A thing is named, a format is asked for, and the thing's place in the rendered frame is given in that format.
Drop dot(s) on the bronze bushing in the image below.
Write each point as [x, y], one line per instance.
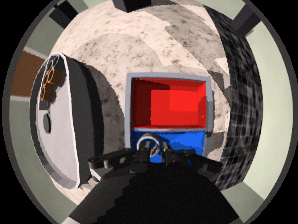
[55, 76]
[46, 81]
[48, 94]

